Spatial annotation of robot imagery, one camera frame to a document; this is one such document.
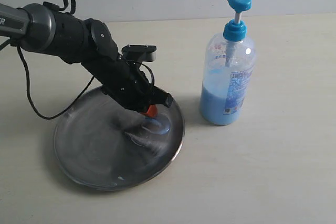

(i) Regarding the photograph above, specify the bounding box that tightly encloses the blue soap pump bottle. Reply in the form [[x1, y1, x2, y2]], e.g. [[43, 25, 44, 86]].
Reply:
[[199, 0, 256, 125]]

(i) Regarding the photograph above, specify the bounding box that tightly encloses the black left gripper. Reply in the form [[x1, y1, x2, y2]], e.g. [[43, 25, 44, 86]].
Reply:
[[81, 56, 173, 118]]

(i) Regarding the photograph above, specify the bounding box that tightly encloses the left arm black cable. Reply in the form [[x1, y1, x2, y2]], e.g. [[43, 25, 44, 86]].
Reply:
[[0, 0, 155, 120]]

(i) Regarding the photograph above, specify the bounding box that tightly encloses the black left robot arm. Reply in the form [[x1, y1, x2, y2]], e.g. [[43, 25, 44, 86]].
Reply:
[[1, 2, 173, 117]]

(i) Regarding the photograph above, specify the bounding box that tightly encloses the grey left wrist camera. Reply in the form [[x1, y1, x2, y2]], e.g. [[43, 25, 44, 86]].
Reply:
[[122, 45, 157, 62]]

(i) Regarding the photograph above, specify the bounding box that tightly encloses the round stainless steel plate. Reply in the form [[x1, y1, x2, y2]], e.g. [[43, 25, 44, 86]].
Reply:
[[54, 88, 185, 191]]

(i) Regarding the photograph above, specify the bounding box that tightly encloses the blue soap blob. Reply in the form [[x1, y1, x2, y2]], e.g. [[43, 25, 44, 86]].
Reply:
[[142, 114, 171, 135]]

